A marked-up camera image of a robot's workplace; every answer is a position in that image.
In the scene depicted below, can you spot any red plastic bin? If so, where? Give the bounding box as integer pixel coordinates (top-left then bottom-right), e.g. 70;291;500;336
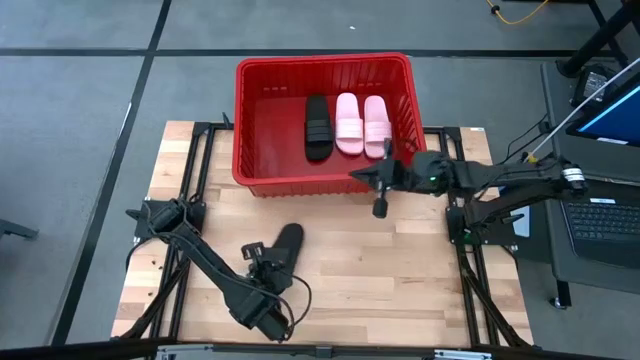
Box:
231;52;428;199

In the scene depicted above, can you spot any yellow cable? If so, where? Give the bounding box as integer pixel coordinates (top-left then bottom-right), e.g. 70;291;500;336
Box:
486;0;551;26

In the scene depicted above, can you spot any black frame rail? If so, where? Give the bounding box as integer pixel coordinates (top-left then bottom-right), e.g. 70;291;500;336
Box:
0;338;536;360

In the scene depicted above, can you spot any black floor stand foot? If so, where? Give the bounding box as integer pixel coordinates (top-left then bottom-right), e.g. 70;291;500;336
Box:
0;218;40;241

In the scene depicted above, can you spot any black stand leg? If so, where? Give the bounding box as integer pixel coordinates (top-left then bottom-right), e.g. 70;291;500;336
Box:
557;0;640;79

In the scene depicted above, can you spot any black power adapter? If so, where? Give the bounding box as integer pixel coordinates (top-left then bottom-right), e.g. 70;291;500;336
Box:
572;64;619;109

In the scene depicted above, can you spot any pink rubber slide sandal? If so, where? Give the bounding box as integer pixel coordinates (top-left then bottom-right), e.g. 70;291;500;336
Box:
363;94;394;160

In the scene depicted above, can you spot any black rubber slide sandal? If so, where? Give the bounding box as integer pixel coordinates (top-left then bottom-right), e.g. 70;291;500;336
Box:
304;94;335;162
269;222;305;296

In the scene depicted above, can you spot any black laptop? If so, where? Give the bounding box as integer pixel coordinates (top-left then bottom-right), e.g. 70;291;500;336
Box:
547;177;640;271

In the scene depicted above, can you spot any white slide sandal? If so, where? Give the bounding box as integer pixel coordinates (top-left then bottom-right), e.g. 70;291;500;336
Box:
334;92;365;156

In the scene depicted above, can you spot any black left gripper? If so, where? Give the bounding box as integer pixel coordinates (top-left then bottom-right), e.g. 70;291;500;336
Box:
249;244;295;296

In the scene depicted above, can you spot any thin white rod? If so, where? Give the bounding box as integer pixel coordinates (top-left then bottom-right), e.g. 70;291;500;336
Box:
529;57;640;161

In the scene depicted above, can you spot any black aluminium table frame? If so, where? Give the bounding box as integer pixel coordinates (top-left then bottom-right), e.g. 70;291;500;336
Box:
424;126;534;349
119;121;236;341

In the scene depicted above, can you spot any monitor with blue screen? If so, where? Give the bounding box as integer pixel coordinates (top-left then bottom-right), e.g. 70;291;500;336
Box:
564;69;640;149

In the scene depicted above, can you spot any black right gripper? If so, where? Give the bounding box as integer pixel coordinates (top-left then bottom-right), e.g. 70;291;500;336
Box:
348;149;454;220

